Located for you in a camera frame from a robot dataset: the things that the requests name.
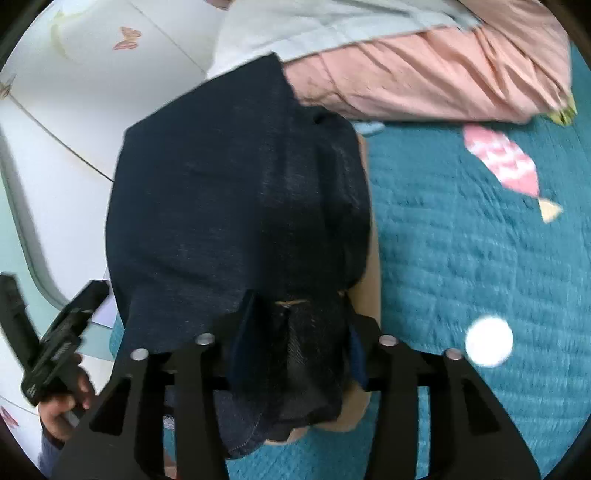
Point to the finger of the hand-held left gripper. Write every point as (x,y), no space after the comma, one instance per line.
(90,300)
(14,314)

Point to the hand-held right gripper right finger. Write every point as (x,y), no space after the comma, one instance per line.
(358,355)

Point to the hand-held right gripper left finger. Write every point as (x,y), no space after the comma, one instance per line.
(198,369)

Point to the dark denim jacket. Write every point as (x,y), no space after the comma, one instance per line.
(231,184)

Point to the person's left forearm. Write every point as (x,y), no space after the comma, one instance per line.
(48,454)

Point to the person's left hand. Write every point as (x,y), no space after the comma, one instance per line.
(60,410)

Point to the teal quilted bed blanket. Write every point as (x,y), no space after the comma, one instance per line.
(461,254)

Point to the white butterfly wardrobe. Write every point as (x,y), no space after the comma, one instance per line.
(69,115)

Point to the white pillow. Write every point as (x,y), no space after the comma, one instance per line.
(323,27)

